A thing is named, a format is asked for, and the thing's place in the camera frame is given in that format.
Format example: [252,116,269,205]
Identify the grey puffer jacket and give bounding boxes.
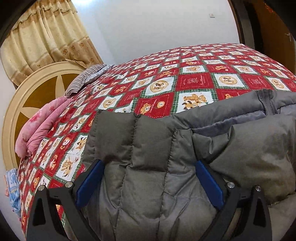
[81,89,296,241]

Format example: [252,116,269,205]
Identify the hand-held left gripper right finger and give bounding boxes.
[194,160,272,241]

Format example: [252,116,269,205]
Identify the striped pillow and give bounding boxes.
[65,64,114,96]

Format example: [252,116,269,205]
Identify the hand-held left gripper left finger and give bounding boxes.
[26,159,105,241]

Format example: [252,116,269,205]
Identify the cream and brown headboard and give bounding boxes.
[2,61,89,176]

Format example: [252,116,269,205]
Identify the folded pink quilt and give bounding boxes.
[15,96,73,158]

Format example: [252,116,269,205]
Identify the brown wooden door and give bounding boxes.
[254,0,296,55]

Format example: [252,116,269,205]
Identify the beige patterned curtain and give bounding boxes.
[0,0,103,87]

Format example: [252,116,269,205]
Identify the light blue printed cloth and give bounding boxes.
[4,168,23,219]

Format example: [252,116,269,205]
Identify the red bear-print bedspread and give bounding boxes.
[18,43,296,234]

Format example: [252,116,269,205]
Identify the dark wooden door frame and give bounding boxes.
[228,0,258,48]

